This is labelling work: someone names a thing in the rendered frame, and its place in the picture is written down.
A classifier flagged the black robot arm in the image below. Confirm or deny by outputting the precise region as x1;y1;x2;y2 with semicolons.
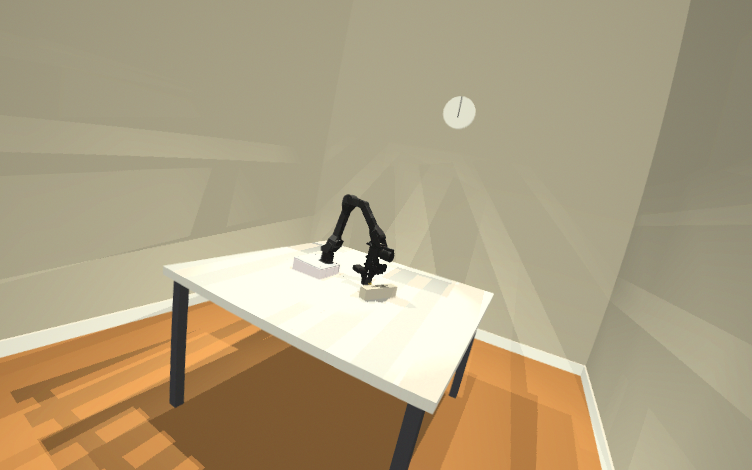
318;194;394;275

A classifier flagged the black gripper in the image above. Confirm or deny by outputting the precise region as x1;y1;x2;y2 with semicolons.
352;255;380;284

